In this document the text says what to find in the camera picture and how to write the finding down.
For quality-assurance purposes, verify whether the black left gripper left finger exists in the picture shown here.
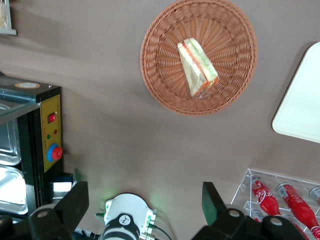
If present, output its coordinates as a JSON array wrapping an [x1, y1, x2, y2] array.
[[28, 181, 90, 240]]

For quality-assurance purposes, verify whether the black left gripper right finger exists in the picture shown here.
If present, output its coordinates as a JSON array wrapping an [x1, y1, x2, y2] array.
[[192, 181, 251, 240]]

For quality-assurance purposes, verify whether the triangle sandwich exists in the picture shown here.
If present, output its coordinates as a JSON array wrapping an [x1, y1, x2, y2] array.
[[176, 37, 219, 99]]

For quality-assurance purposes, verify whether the white rectangular tray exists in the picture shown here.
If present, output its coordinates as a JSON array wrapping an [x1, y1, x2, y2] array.
[[271, 41, 320, 144]]

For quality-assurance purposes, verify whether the round brown wicker basket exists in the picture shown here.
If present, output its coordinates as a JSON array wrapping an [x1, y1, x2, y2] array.
[[139, 0, 258, 117]]

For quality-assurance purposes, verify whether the small dark box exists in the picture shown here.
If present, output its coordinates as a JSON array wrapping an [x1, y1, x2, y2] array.
[[49, 172, 83, 201]]

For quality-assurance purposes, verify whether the clear acrylic bottle rack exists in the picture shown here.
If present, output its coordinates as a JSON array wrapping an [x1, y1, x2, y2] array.
[[230, 168, 320, 240]]

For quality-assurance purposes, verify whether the red knob on blue base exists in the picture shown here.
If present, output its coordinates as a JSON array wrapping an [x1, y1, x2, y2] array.
[[46, 143, 64, 162]]

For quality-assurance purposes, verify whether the steel pan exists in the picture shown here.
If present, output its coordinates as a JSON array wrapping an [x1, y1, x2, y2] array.
[[0, 164, 29, 215], [0, 104, 22, 166]]

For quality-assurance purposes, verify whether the black glass warming cabinet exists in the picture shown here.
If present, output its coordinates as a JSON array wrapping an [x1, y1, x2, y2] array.
[[0, 74, 64, 219]]

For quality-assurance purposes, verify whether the grey framed display box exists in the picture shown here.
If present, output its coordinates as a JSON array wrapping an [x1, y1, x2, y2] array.
[[0, 0, 18, 36]]

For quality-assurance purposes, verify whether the black cable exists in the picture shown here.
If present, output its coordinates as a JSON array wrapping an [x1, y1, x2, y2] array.
[[149, 224, 174, 240]]

